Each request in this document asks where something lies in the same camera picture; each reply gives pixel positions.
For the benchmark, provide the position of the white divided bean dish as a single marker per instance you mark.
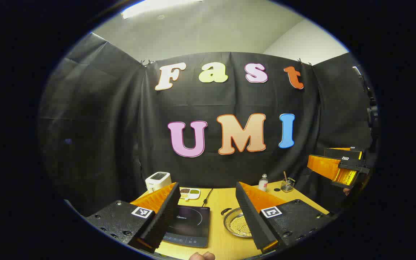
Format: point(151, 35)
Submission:
point(190, 194)

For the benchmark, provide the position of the pile of yellow soybeans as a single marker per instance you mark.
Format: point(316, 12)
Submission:
point(239, 226)

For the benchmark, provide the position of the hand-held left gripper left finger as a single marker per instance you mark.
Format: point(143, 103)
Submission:
point(164, 213)

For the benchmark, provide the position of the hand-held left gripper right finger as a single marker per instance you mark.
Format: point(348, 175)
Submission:
point(251, 216)

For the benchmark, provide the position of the white toaster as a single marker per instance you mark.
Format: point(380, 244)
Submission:
point(157, 181)

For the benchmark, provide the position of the clear bottle with white label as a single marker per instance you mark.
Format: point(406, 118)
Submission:
point(263, 184)

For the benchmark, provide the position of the stainless steel pot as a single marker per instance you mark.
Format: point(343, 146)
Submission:
point(227, 223)

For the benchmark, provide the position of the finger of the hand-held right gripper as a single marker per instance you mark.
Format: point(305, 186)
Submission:
point(321, 166)
point(341, 153)

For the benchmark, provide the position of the black induction cooktop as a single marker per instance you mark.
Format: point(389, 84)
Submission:
point(193, 221)

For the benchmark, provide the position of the clear glass holder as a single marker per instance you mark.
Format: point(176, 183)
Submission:
point(287, 186)

